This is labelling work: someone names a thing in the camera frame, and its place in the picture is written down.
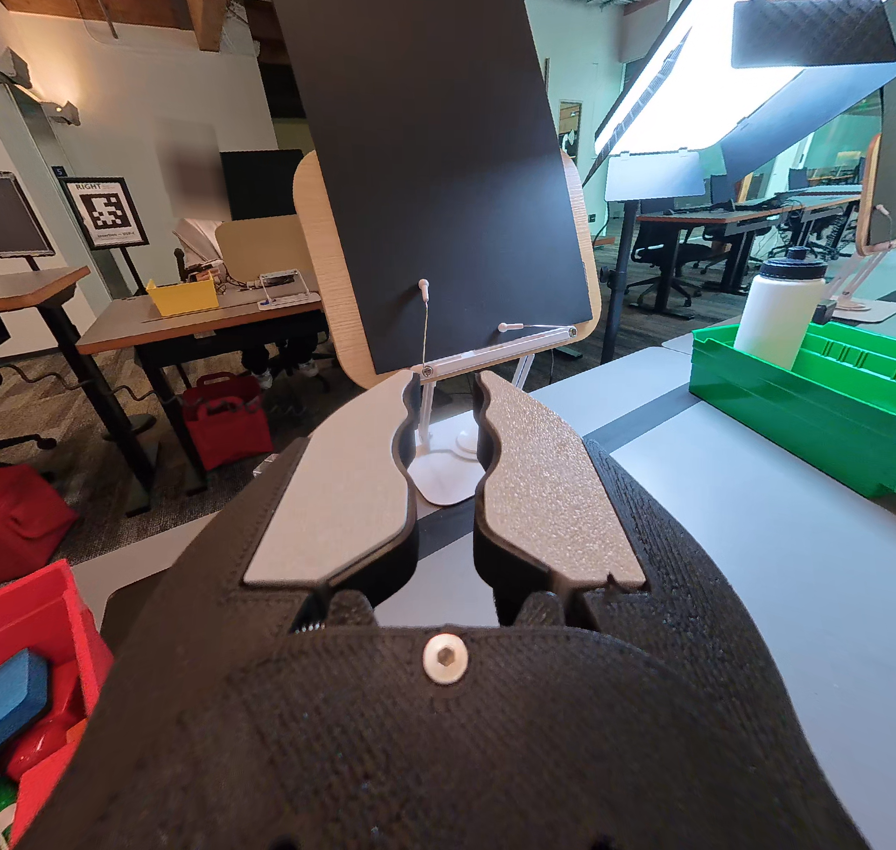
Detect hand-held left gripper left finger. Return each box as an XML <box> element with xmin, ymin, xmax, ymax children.
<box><xmin>243</xmin><ymin>371</ymin><xmax>420</xmax><ymax>604</ymax></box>

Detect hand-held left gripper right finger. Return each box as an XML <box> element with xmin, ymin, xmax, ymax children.
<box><xmin>472</xmin><ymin>371</ymin><xmax>647</xmax><ymax>614</ymax></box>

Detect green plastic bin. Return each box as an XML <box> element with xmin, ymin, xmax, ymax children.
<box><xmin>689</xmin><ymin>321</ymin><xmax>896</xmax><ymax>501</ymax></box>

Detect white bottle with black cap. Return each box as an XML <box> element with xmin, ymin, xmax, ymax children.
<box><xmin>734</xmin><ymin>248</ymin><xmax>830</xmax><ymax>373</ymax></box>

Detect red plastic bin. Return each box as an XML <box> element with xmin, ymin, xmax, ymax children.
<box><xmin>0</xmin><ymin>559</ymin><xmax>115</xmax><ymax>850</ymax></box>

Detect white book stand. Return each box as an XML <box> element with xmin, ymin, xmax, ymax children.
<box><xmin>408</xmin><ymin>279</ymin><xmax>582</xmax><ymax>506</ymax></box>

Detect red bag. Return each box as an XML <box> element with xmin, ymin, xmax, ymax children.
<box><xmin>183</xmin><ymin>372</ymin><xmax>274</xmax><ymax>472</ymax></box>
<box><xmin>0</xmin><ymin>464</ymin><xmax>79</xmax><ymax>583</ymax></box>

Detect white device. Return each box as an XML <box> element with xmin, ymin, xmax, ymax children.
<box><xmin>257</xmin><ymin>270</ymin><xmax>323</xmax><ymax>312</ymax></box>

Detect yellow bin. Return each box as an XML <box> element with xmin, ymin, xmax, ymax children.
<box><xmin>146</xmin><ymin>279</ymin><xmax>218</xmax><ymax>318</ymax></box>

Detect black office chair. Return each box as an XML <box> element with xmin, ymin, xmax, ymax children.
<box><xmin>629</xmin><ymin>223</ymin><xmax>703</xmax><ymax>320</ymax></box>

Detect brown desk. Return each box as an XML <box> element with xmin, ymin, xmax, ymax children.
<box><xmin>76</xmin><ymin>288</ymin><xmax>329</xmax><ymax>494</ymax></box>

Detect black monitor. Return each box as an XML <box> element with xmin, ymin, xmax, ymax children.
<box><xmin>220</xmin><ymin>149</ymin><xmax>306</xmax><ymax>221</ymax></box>
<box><xmin>0</xmin><ymin>171</ymin><xmax>56</xmax><ymax>260</ymax></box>

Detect small white panel on pole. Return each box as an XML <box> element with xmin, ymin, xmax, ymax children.
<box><xmin>601</xmin><ymin>149</ymin><xmax>707</xmax><ymax>366</ymax></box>

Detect long office desk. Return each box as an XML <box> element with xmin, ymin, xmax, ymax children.
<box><xmin>636</xmin><ymin>192</ymin><xmax>863</xmax><ymax>296</ymax></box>

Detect black board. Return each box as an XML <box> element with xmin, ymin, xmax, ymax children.
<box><xmin>259</xmin><ymin>0</ymin><xmax>595</xmax><ymax>375</ymax></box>

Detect wooden standing desk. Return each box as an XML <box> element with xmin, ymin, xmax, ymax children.
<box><xmin>0</xmin><ymin>266</ymin><xmax>158</xmax><ymax>517</ymax></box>

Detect blue block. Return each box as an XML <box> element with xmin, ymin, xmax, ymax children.
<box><xmin>0</xmin><ymin>647</ymin><xmax>54</xmax><ymax>747</ymax></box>

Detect printed tag sign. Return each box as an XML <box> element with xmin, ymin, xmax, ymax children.
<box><xmin>59</xmin><ymin>177</ymin><xmax>150</xmax><ymax>296</ymax></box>

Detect red toy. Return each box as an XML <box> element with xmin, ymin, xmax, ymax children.
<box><xmin>3</xmin><ymin>696</ymin><xmax>89</xmax><ymax>782</ymax></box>

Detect bright light panel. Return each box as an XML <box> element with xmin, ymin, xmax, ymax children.
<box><xmin>594</xmin><ymin>0</ymin><xmax>896</xmax><ymax>166</ymax></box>

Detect black quilted panel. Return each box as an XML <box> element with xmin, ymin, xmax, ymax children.
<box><xmin>731</xmin><ymin>0</ymin><xmax>887</xmax><ymax>71</ymax></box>

